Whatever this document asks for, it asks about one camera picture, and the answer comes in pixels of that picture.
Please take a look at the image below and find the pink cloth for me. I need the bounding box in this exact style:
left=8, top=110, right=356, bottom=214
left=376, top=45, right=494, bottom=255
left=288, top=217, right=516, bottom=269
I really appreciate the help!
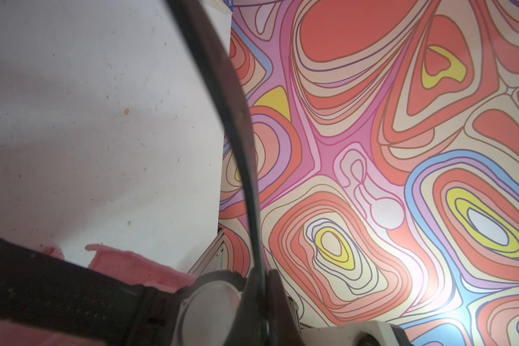
left=0, top=245, right=196, bottom=345

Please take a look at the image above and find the black rugged digital watch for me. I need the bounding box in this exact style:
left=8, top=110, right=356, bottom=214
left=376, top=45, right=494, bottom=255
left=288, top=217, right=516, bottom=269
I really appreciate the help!
left=0, top=0, right=306, bottom=346

